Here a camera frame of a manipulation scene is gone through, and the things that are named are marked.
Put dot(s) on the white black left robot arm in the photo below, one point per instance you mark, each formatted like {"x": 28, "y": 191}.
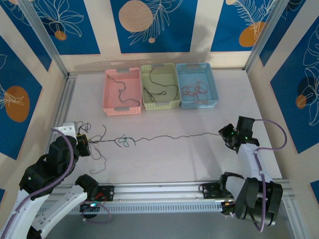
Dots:
{"x": 62, "y": 206}

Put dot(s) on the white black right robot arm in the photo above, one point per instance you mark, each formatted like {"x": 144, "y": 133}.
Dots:
{"x": 251, "y": 161}

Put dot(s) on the pink perforated plastic basket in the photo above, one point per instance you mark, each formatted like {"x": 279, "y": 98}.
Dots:
{"x": 112, "y": 99}

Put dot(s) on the small circuit board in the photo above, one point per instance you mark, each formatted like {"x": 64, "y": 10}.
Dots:
{"x": 228, "y": 207}
{"x": 89, "y": 206}

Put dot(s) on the blue perforated plastic basket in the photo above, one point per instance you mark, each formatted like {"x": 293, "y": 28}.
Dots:
{"x": 189, "y": 74}

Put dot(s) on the green perforated plastic basket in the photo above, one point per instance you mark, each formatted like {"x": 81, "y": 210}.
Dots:
{"x": 164, "y": 74}

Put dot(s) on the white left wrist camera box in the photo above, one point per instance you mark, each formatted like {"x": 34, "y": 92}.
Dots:
{"x": 69, "y": 129}

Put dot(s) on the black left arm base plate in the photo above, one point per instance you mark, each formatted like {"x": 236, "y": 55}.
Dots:
{"x": 107, "y": 193}

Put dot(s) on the blue floral wall panel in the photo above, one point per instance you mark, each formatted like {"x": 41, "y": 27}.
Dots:
{"x": 82, "y": 30}
{"x": 30, "y": 47}
{"x": 224, "y": 30}
{"x": 22, "y": 79}
{"x": 174, "y": 37}
{"x": 286, "y": 99}
{"x": 289, "y": 27}

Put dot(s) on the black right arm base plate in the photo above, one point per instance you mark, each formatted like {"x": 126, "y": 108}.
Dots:
{"x": 209, "y": 190}

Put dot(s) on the aluminium mounting rail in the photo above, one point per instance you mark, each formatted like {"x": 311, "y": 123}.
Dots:
{"x": 154, "y": 191}

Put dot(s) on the aluminium frame post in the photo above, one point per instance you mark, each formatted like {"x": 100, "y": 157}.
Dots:
{"x": 41, "y": 32}
{"x": 264, "y": 32}

